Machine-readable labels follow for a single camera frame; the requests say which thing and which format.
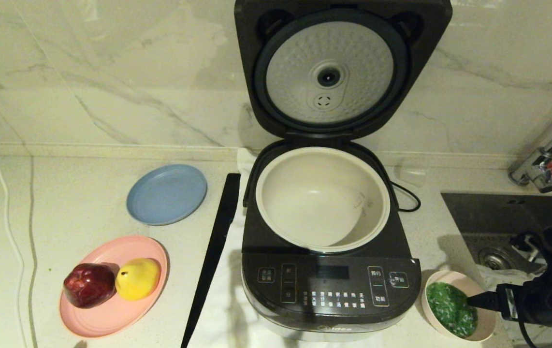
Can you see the dark red apple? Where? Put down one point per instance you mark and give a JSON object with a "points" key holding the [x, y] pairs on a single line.
{"points": [[89, 286]]}

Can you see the blue plate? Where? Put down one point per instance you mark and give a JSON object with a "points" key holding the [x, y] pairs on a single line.
{"points": [[166, 194]]}

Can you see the chrome faucet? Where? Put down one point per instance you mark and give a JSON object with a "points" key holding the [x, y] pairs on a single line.
{"points": [[539, 166]]}

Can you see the round steel sink drain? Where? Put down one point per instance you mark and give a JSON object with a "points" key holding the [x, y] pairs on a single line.
{"points": [[493, 258]]}

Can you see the pink bowl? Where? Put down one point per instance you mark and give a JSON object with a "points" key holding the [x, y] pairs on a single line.
{"points": [[455, 275]]}

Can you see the stainless steel sink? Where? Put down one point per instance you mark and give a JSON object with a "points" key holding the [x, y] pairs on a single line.
{"points": [[488, 212]]}

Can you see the white inner cooking pot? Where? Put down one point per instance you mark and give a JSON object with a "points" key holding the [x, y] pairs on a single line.
{"points": [[314, 193]]}

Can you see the black rice cooker body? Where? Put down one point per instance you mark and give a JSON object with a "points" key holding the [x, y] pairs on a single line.
{"points": [[334, 290]]}

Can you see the yellow pear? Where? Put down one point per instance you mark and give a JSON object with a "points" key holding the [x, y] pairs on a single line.
{"points": [[138, 279]]}

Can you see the long black flat bar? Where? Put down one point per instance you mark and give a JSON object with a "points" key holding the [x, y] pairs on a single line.
{"points": [[217, 232]]}

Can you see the green grains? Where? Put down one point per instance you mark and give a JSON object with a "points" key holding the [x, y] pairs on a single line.
{"points": [[445, 309]]}

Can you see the pink plate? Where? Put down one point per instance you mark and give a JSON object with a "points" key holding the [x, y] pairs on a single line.
{"points": [[111, 319]]}

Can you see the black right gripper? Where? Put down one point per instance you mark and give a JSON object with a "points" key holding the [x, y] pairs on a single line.
{"points": [[546, 302]]}

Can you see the black rice cooker lid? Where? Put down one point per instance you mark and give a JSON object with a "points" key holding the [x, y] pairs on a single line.
{"points": [[329, 48]]}

